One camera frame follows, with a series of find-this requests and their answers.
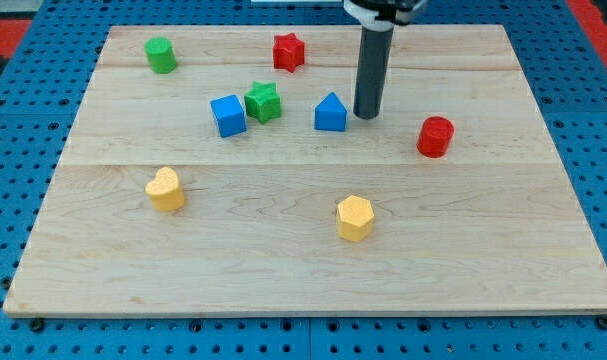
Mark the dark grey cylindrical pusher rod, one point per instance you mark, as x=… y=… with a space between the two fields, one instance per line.
x=372 y=66

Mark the yellow heart block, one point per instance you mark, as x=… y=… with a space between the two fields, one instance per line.
x=165 y=190

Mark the blue house-shaped block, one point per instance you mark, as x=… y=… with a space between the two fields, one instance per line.
x=330 y=114

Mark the red star block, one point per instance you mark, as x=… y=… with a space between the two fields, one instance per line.
x=288 y=52

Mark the red cylinder block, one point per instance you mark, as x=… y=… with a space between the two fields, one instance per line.
x=435 y=136

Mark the green star block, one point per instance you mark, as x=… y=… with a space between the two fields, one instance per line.
x=263 y=102

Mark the blue cube block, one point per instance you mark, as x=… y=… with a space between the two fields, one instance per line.
x=229 y=116

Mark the yellow hexagon block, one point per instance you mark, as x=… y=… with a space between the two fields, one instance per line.
x=354 y=218

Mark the light wooden board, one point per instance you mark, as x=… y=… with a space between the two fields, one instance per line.
x=491 y=228

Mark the green cylinder block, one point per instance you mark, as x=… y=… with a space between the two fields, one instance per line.
x=160 y=55

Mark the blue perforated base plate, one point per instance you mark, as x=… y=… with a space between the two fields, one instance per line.
x=44 y=82

